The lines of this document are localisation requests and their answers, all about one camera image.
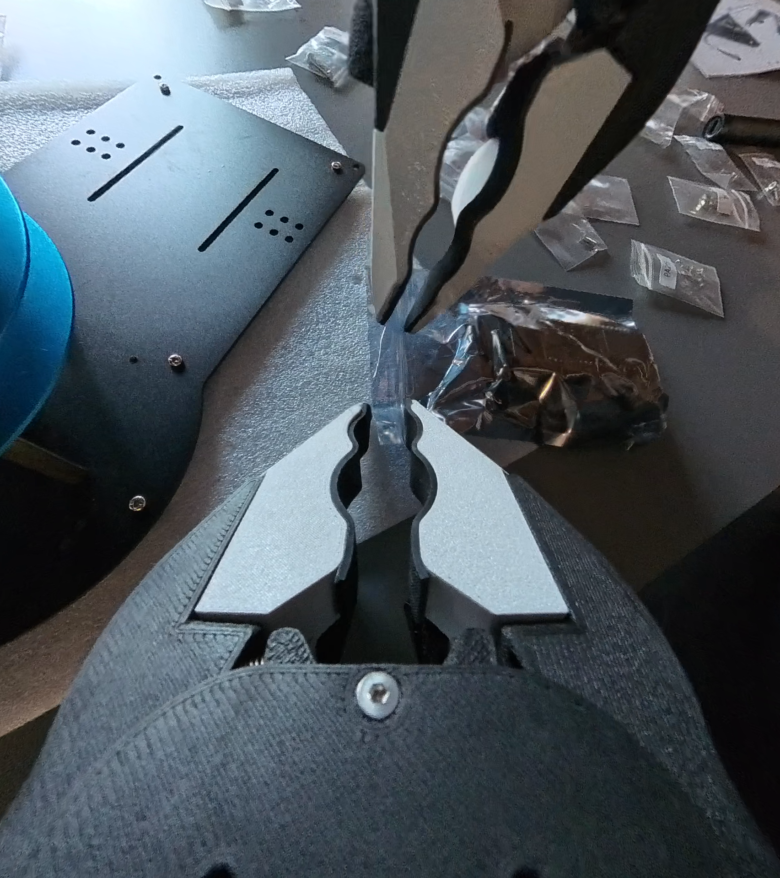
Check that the dark parts bag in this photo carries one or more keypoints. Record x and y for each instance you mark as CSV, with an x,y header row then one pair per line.
x,y
555,371

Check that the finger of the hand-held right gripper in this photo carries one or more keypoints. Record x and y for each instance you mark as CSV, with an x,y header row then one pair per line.
x,y
431,110
555,124

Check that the scattered small clear zip bags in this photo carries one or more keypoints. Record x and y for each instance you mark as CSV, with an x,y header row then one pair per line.
x,y
678,275

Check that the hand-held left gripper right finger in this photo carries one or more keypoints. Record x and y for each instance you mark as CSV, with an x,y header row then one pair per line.
x,y
493,542

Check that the black metal base plate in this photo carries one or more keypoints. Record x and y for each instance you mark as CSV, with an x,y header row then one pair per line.
x,y
157,275

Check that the dark grey desk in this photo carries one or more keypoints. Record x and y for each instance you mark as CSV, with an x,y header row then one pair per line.
x,y
719,384

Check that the black screwdriver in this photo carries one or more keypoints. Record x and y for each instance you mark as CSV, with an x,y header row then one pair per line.
x,y
774,132

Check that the printed instruction manual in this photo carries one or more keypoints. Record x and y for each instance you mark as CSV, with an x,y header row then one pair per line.
x,y
774,34

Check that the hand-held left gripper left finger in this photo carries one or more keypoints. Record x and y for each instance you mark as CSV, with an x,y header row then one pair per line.
x,y
280,549

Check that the blue toy robot arm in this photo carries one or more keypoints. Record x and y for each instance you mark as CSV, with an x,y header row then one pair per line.
x,y
6,316

